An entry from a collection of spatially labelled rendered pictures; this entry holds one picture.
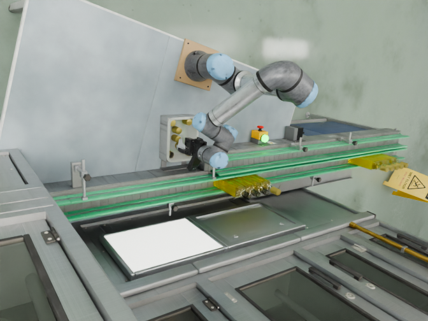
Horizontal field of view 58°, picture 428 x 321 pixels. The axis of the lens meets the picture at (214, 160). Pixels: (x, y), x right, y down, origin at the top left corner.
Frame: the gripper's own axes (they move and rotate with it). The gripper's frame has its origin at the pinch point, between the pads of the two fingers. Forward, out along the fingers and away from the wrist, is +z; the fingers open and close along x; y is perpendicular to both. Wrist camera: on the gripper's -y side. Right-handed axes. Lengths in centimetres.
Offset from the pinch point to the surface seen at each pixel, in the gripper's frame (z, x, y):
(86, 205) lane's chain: -7, 50, -21
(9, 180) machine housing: -31, 82, 2
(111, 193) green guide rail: -13.3, 41.0, -14.6
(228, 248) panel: -51, 5, -31
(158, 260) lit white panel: -47, 35, -31
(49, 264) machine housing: -86, 82, 1
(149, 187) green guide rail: -13.5, 23.5, -14.2
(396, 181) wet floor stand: 68, -343, -81
